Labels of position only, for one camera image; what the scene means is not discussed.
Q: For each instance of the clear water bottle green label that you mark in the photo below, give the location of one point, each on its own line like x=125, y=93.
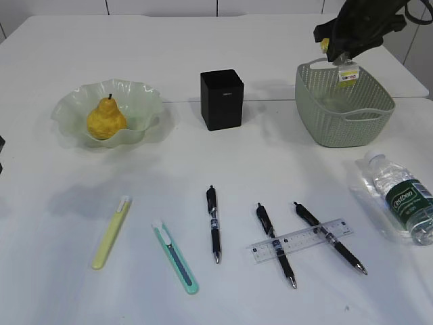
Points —
x=406, y=196

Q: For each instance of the black square pen holder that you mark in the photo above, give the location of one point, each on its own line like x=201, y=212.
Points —
x=221, y=99

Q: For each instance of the black pen right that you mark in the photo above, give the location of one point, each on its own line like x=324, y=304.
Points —
x=306, y=215

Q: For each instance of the yellow-green utility knife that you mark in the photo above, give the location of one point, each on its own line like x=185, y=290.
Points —
x=107, y=242

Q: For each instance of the black pen left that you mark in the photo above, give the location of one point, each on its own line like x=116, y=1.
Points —
x=214, y=223

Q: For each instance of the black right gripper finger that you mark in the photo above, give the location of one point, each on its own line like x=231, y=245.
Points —
x=340, y=50

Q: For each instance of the yellow pear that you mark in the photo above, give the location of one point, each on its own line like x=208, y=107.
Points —
x=106, y=119

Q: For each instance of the teal utility knife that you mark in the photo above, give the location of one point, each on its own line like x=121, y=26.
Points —
x=176, y=258

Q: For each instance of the clear plastic ruler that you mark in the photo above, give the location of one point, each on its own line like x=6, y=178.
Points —
x=297, y=241

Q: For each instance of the translucent green wavy glass plate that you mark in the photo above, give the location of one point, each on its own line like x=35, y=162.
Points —
x=139, y=103

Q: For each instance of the black pen middle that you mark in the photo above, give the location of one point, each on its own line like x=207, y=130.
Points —
x=268, y=228

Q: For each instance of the black pen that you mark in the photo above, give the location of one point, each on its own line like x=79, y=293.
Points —
x=306, y=215
x=214, y=223
x=268, y=228

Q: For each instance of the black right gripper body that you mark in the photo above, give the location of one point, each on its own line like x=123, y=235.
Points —
x=360, y=24

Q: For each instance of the green woven plastic basket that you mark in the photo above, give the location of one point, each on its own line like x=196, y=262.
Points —
x=341, y=117

